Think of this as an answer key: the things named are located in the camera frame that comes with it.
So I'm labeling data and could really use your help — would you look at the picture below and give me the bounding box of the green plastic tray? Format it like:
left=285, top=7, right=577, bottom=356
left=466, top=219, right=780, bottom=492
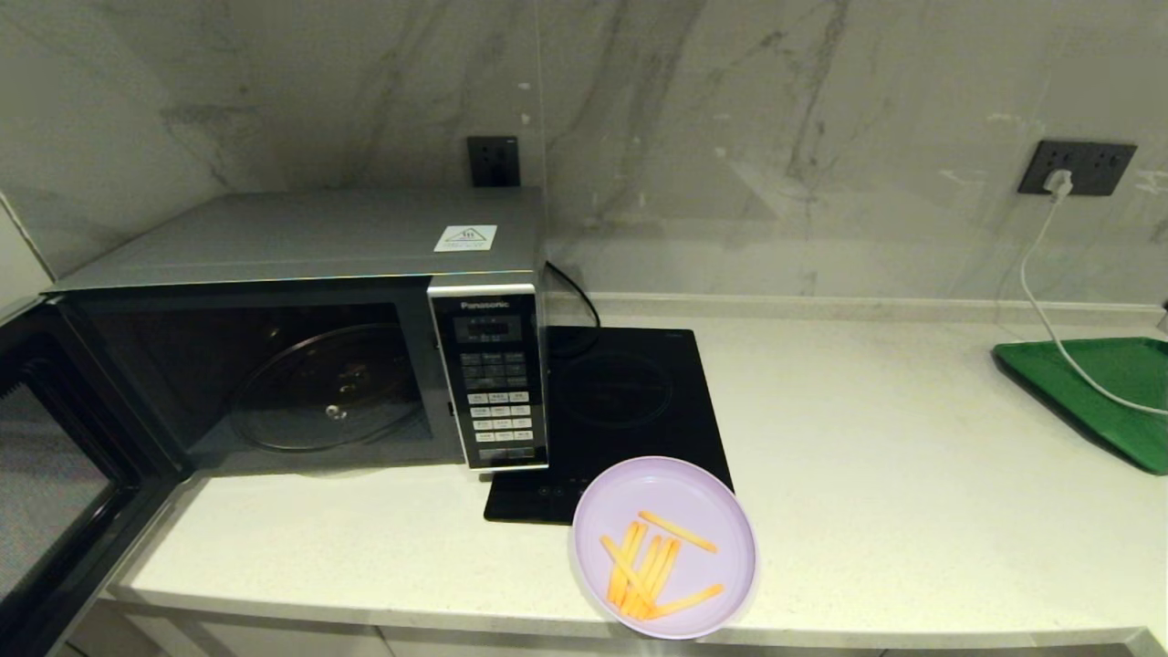
left=992, top=337, right=1168, bottom=476

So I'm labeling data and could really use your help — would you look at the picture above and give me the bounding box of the white power cable with plug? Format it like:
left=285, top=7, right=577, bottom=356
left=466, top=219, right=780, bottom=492
left=1018, top=170, right=1168, bottom=417

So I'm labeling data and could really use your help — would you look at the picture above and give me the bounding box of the black cable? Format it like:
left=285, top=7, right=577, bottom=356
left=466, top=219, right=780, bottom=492
left=546, top=261, right=603, bottom=359

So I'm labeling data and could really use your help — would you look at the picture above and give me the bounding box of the white warning sticker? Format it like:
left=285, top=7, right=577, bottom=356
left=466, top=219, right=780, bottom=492
left=433, top=224, right=499, bottom=254

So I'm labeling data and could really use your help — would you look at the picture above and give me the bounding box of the purple plastic plate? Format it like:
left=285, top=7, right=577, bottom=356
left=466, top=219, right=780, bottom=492
left=571, top=455, right=759, bottom=641

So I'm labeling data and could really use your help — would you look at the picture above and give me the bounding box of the black induction cooktop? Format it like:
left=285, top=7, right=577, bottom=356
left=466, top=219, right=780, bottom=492
left=483, top=325, right=735, bottom=527

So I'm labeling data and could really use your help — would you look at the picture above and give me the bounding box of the small black wall socket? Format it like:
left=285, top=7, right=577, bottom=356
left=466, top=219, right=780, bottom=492
left=466, top=136, right=522, bottom=190

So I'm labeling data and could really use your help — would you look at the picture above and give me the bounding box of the silver Panasonic microwave oven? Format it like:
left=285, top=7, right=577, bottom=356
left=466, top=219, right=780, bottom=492
left=44, top=188, right=552, bottom=479

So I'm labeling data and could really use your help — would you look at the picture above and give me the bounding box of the wide black wall socket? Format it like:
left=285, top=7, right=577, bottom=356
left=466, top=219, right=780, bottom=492
left=1017, top=140, right=1139, bottom=198

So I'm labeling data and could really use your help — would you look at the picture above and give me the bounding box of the orange french fry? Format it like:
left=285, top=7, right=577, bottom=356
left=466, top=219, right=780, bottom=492
left=628, top=536, right=673, bottom=621
left=642, top=538, right=683, bottom=614
left=619, top=523, right=651, bottom=610
left=599, top=535, right=659, bottom=611
left=637, top=510, right=720, bottom=556
left=607, top=521, right=641, bottom=609
left=644, top=584, right=726, bottom=622

